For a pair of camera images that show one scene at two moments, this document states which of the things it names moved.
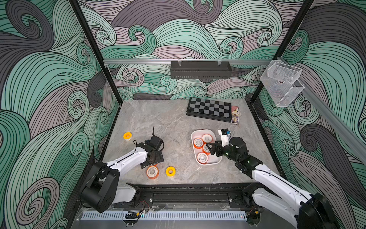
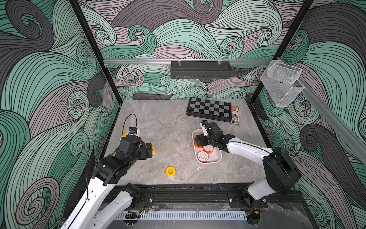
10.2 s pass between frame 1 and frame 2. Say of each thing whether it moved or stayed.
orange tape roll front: moved
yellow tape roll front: stayed
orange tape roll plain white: stayed
